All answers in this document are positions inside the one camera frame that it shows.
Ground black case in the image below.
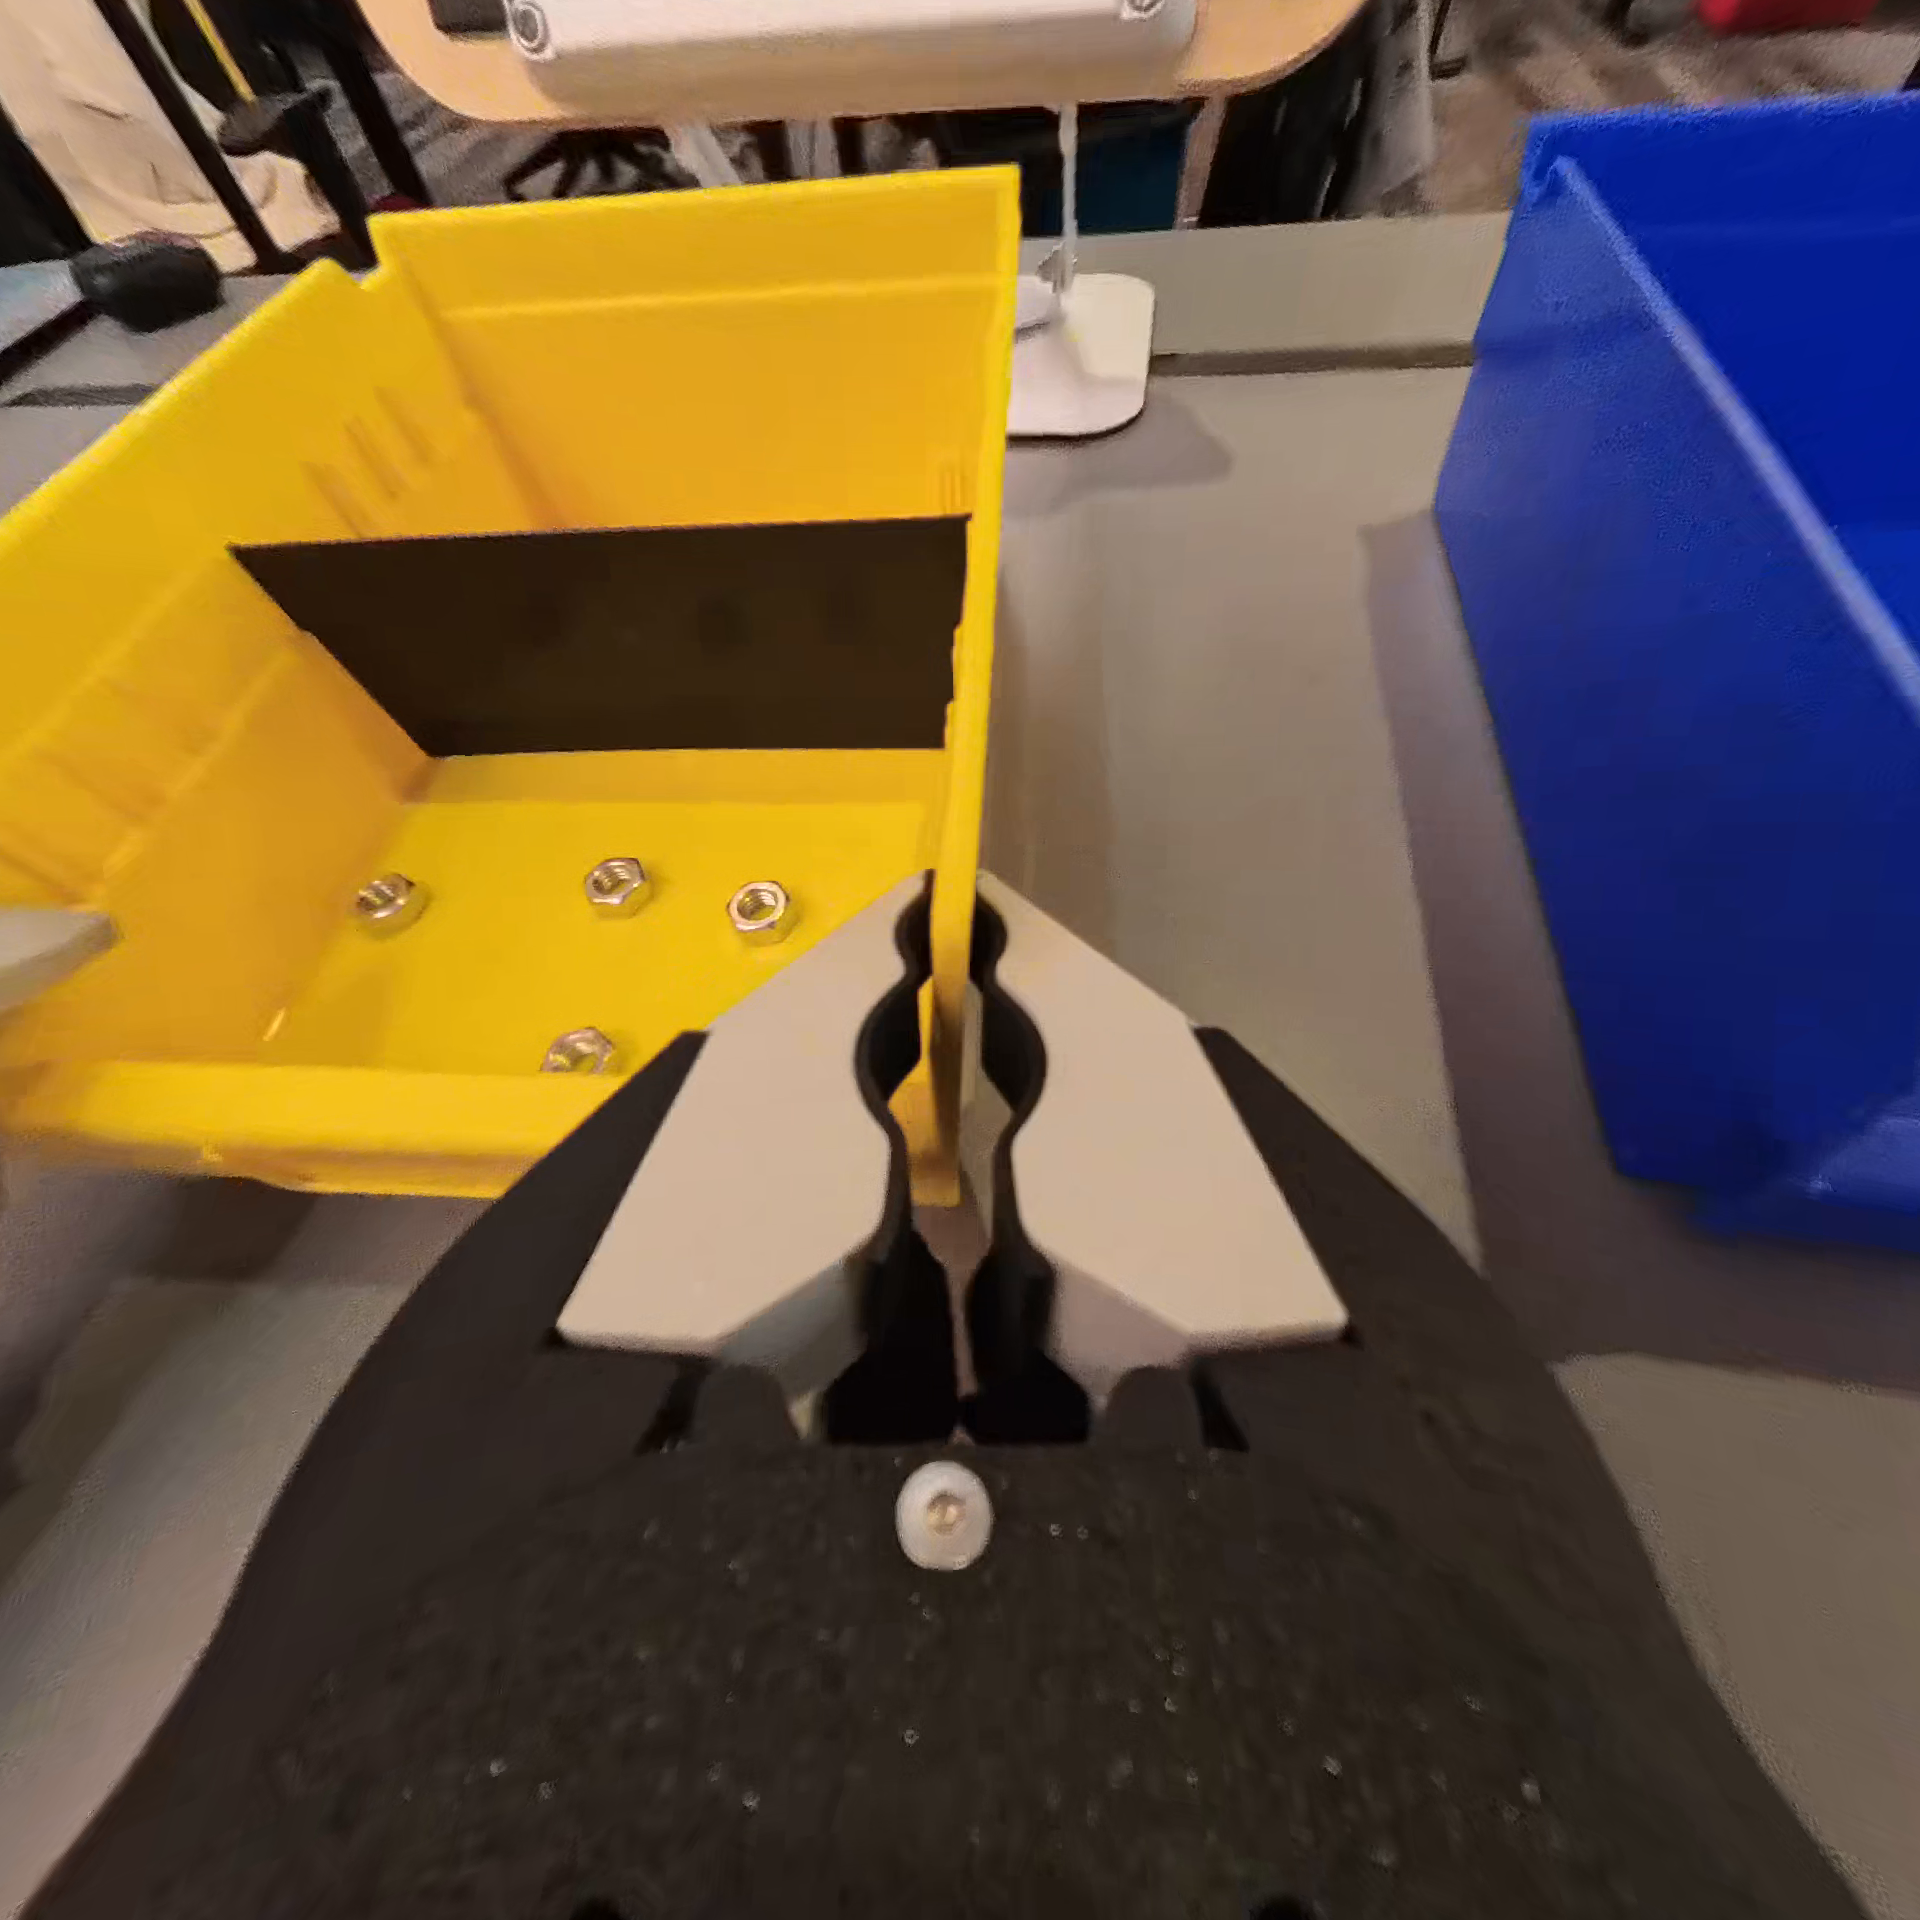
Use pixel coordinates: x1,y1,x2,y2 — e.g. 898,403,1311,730
69,232,229,338

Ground yellow plastic bin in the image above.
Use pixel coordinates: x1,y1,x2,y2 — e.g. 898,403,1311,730
0,167,1026,1208

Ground beige jacket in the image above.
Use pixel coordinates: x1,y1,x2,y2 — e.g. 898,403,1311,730
0,0,340,272

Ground grey desk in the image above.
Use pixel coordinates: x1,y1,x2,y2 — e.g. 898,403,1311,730
0,208,1920,1920

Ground monitor with wooden frame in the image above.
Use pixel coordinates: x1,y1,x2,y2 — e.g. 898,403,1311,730
352,0,1376,124

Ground black bin divider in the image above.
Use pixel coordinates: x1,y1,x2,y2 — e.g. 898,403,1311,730
231,513,972,759

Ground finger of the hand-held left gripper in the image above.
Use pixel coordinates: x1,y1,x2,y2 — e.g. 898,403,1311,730
0,909,117,1011

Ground black pole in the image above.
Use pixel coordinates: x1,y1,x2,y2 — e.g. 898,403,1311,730
93,0,288,272

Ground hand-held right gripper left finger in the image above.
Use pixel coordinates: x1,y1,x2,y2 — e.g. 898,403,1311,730
555,875,941,1397

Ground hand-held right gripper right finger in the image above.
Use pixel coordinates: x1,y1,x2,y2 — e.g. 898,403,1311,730
960,880,1352,1405

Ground blue plastic bin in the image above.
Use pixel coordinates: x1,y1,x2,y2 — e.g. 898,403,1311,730
1433,92,1920,1254

